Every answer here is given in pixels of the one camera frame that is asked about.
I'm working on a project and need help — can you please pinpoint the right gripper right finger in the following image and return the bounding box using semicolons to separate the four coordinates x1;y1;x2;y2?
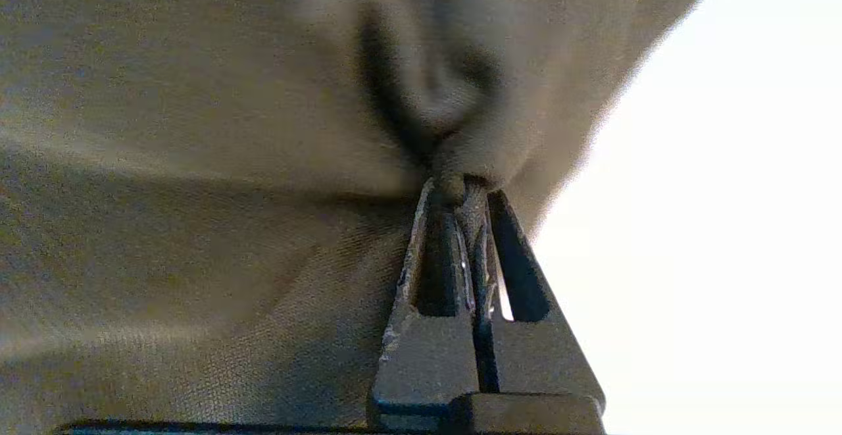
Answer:
470;188;606;417

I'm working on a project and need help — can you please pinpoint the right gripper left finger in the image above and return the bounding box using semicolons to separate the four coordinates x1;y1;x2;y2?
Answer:
368;178;481;430

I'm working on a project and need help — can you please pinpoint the black hooded sweatshirt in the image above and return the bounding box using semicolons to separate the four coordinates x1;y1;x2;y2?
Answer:
0;0;732;432

